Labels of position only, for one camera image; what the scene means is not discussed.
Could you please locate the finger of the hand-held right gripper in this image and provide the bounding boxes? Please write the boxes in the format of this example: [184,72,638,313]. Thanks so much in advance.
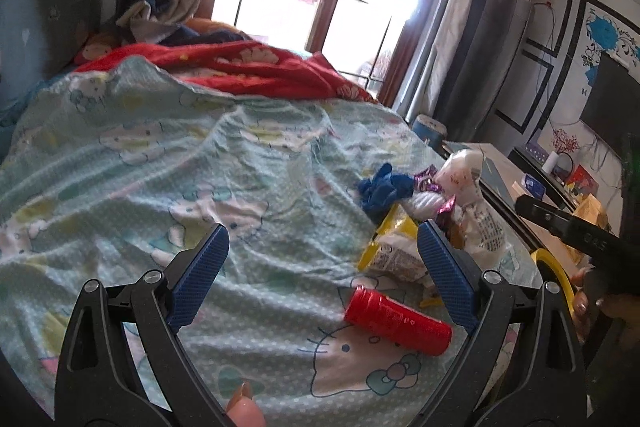
[515,195,621,258]

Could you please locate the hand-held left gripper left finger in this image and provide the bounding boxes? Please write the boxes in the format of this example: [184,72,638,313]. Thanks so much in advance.
[54,222,232,427]

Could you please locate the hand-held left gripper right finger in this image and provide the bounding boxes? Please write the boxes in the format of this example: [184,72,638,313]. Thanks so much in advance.
[416,220,589,427]

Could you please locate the black bin with yellow rim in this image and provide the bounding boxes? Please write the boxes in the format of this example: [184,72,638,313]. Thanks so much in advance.
[529,247,577,309]

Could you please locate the red cylindrical bottle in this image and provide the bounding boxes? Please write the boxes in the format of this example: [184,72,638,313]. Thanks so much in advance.
[343,286,454,356]

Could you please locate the yellow snack packet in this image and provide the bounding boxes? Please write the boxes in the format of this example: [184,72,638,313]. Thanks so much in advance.
[357,202,427,284]

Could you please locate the pink foil candy wrapper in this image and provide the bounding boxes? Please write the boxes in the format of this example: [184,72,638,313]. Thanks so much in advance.
[436,196,459,229]

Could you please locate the white plastic bag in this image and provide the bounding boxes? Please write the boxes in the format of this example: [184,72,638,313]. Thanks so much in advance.
[434,149,513,258]

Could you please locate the purple candy wrapper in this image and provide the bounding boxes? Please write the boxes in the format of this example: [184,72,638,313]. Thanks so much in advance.
[413,169,444,194]

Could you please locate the blue glove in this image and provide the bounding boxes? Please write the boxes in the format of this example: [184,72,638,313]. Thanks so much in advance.
[356,163,417,224]

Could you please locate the person's right hand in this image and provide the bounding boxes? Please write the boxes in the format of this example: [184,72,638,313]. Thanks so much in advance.
[570,269,640,348]

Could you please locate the person's left hand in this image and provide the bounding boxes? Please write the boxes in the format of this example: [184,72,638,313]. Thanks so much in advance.
[225,381,267,427]

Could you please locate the yellow paper bag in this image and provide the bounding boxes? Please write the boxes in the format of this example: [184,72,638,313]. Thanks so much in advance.
[571,196,609,230]

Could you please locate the blue tissue pack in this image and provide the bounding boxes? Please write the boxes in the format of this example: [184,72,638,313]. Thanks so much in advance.
[520,175,547,199]

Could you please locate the red box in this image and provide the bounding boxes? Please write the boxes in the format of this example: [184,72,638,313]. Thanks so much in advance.
[564,164,599,198]

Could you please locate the dark round basket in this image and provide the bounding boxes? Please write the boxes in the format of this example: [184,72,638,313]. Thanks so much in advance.
[555,153,577,181]

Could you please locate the white vase with pink flowers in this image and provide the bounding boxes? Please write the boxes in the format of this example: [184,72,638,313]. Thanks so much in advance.
[542,127,582,176]

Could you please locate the dark television cabinet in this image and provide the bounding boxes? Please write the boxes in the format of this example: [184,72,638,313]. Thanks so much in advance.
[507,145,582,214]

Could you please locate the light blue printed blanket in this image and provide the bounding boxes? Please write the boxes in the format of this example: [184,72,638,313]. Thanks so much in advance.
[0,56,545,427]

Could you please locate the black television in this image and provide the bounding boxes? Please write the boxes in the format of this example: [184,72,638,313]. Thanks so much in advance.
[581,51,640,156]

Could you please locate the small blue and white bin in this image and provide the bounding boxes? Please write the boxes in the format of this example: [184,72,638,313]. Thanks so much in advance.
[410,115,449,151]

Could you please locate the white standing air conditioner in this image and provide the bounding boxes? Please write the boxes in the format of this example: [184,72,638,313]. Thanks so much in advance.
[479,0,535,144]

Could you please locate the grey and dark blue curtain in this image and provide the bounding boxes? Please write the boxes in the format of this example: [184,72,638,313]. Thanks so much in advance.
[404,0,507,144]

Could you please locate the red printed blanket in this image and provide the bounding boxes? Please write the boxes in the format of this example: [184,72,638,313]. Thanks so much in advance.
[75,40,379,104]

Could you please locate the cartoon face pillow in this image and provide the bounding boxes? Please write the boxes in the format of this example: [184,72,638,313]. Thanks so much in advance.
[74,33,115,64]

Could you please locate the pile of clothes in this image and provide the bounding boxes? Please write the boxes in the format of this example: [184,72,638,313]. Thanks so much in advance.
[114,0,253,48]

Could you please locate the hanging television cables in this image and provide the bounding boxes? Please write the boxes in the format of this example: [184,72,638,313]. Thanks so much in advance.
[586,138,617,174]

